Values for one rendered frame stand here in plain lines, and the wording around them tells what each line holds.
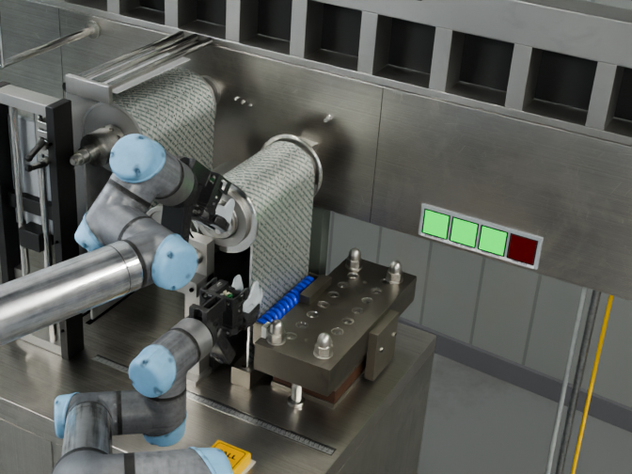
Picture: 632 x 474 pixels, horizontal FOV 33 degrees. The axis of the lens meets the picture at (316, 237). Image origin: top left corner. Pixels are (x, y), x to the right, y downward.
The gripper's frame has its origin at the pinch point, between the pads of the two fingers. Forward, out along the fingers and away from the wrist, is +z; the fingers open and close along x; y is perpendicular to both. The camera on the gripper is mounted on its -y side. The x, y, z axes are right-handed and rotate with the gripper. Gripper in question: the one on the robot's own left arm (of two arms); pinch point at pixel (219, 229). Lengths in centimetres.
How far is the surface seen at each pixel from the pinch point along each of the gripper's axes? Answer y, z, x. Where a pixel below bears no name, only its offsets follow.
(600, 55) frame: 50, 7, -53
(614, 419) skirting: 5, 197, -58
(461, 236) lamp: 17.5, 32.5, -33.6
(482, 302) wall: 28, 186, -6
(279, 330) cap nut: -12.8, 14.1, -12.0
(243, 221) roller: 2.9, 2.0, -2.9
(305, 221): 10.0, 24.8, -4.3
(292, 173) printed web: 16.4, 13.8, -3.1
